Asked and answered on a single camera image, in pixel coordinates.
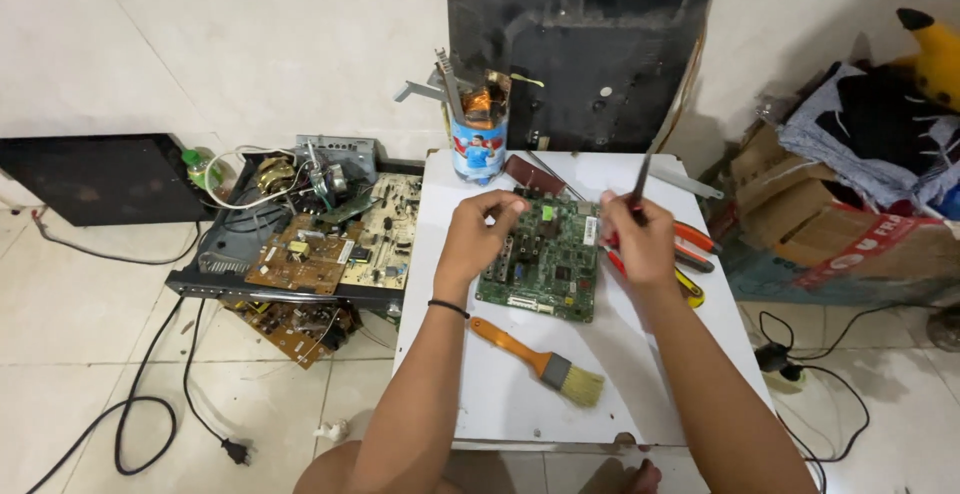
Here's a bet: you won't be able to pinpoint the blue labelled can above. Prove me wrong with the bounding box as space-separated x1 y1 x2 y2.
450 115 510 186

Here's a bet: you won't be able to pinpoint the person's left hand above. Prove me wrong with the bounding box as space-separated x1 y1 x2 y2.
433 189 532 296

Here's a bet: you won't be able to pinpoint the brown circuit board with wires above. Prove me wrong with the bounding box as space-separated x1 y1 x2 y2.
223 300 363 371

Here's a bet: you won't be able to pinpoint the black flat panel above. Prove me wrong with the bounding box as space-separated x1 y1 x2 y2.
0 132 216 227

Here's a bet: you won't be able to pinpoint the grey metal bar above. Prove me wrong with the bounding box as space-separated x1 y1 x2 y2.
648 164 726 201

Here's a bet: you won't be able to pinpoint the thin metal rod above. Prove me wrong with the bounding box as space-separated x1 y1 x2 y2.
525 150 588 203

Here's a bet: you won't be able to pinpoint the dark screwdriver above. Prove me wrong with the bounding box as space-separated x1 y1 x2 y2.
628 152 654 227

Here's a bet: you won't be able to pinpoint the copper wound transformer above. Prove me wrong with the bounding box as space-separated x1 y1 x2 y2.
461 69 514 132

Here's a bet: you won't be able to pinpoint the yellow plush toy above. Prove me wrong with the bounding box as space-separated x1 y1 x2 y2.
896 8 960 114

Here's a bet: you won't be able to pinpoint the person's left leg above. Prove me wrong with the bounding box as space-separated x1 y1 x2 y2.
292 440 451 494

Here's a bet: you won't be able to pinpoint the orange handled paint brush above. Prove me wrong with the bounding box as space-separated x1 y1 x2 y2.
469 317 606 408

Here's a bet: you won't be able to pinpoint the black thin cable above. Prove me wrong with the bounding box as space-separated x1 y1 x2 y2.
757 301 924 494

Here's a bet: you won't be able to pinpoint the grey metal box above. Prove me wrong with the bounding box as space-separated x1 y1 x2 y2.
294 134 378 185

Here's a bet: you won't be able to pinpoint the orange handled pliers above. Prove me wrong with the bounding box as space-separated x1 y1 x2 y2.
672 220 723 275

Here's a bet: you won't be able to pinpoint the black wristband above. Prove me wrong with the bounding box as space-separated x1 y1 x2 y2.
427 298 472 320

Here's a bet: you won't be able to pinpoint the pile of clothes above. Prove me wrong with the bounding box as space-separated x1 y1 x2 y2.
776 62 960 212

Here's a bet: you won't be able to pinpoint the beige circuit board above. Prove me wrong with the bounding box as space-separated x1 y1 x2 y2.
339 173 423 291

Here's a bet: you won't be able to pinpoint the small green circuit board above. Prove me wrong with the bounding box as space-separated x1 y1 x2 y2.
318 192 381 226

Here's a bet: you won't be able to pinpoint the black power cable with plug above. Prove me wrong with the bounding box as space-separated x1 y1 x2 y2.
26 295 253 494

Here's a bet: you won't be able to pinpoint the white cable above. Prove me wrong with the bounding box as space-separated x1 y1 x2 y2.
202 145 313 211

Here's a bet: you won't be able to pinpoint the grey metal bracket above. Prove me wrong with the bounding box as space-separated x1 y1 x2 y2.
393 47 472 126

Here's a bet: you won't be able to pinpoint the person's right hand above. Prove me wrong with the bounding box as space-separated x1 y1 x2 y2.
598 191 680 299

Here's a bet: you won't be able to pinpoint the heap of cardboard boxes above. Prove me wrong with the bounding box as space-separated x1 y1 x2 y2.
721 119 960 309

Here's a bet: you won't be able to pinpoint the black device chassis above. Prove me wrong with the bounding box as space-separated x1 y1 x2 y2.
165 155 426 312

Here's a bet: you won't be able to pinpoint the white crumpled tissue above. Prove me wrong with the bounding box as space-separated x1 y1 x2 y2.
312 418 352 443

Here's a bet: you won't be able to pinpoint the red yellow handled tool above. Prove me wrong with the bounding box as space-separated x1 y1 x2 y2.
604 246 706 310

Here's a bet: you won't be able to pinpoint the dark red flat piece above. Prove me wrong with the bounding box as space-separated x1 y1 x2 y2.
504 153 567 197

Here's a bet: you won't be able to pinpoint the green plastic bottle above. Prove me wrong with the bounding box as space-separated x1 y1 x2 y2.
182 147 238 200

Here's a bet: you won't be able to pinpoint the grey cable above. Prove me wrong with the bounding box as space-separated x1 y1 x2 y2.
30 207 204 266

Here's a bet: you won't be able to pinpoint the black power adapter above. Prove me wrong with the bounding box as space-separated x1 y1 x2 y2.
753 341 806 385

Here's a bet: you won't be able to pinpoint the brass coloured motor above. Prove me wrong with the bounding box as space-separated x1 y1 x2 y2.
255 156 298 197

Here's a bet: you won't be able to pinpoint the black television back cover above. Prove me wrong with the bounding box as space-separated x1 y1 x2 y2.
445 0 729 155

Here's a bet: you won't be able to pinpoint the white board table top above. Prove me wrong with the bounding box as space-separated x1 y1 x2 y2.
392 149 775 452

